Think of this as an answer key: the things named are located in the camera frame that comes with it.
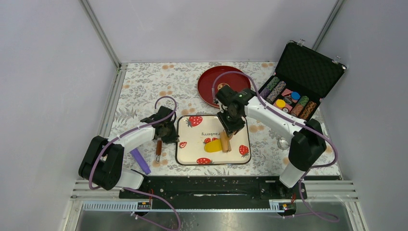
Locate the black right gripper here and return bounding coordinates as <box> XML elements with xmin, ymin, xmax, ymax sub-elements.
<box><xmin>217</xmin><ymin>109</ymin><xmax>245</xmax><ymax>139</ymax></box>

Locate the wooden dough roller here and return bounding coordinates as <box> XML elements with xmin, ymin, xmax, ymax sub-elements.
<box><xmin>220</xmin><ymin>130</ymin><xmax>235</xmax><ymax>153</ymax></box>

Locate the strawberry print rectangular tray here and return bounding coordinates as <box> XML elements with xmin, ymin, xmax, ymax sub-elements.
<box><xmin>176</xmin><ymin>115</ymin><xmax>252</xmax><ymax>166</ymax></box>

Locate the yellow dough piece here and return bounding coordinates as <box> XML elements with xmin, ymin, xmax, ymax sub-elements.
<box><xmin>204</xmin><ymin>139</ymin><xmax>222</xmax><ymax>153</ymax></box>

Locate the clear tape roll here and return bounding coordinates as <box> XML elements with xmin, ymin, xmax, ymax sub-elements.
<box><xmin>277</xmin><ymin>137</ymin><xmax>290</xmax><ymax>150</ymax></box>

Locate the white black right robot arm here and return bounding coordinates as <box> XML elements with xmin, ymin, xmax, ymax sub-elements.
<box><xmin>213</xmin><ymin>85</ymin><xmax>327</xmax><ymax>198</ymax></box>

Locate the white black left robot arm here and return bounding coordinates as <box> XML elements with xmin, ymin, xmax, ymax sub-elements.
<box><xmin>78</xmin><ymin>106</ymin><xmax>178</xmax><ymax>198</ymax></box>

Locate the floral tablecloth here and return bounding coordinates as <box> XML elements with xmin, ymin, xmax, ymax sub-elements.
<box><xmin>102</xmin><ymin>62</ymin><xmax>341</xmax><ymax>177</ymax></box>

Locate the purple cylindrical tool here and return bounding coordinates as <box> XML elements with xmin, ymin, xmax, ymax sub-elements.
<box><xmin>129</xmin><ymin>148</ymin><xmax>151</xmax><ymax>175</ymax></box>

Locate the round red lacquer tray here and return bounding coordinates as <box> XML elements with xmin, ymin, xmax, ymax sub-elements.
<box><xmin>197</xmin><ymin>66</ymin><xmax>251</xmax><ymax>108</ymax></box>

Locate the yellow poker chip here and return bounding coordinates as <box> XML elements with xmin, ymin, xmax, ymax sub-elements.
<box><xmin>275</xmin><ymin>99</ymin><xmax>286</xmax><ymax>109</ymax></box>

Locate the blue poker chip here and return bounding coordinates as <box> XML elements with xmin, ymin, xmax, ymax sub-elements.
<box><xmin>290</xmin><ymin>91</ymin><xmax>301</xmax><ymax>101</ymax></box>

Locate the black poker chip case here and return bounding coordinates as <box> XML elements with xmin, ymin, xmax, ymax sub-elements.
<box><xmin>258</xmin><ymin>40</ymin><xmax>347</xmax><ymax>121</ymax></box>

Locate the metal scraper wooden handle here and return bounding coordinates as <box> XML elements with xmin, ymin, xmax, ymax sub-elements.
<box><xmin>155</xmin><ymin>137</ymin><xmax>163</xmax><ymax>163</ymax></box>

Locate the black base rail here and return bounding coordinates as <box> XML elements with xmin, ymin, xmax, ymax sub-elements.
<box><xmin>118</xmin><ymin>175</ymin><xmax>307</xmax><ymax>210</ymax></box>

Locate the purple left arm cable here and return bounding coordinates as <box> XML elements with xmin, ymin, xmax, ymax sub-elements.
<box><xmin>88</xmin><ymin>95</ymin><xmax>183</xmax><ymax>231</ymax></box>

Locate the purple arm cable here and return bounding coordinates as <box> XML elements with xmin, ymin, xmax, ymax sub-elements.
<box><xmin>88</xmin><ymin>95</ymin><xmax>183</xmax><ymax>231</ymax></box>
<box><xmin>211</xmin><ymin>70</ymin><xmax>341</xmax><ymax>223</ymax></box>

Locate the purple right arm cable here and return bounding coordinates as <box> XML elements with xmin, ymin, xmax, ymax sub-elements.
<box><xmin>211</xmin><ymin>70</ymin><xmax>341</xmax><ymax>223</ymax></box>

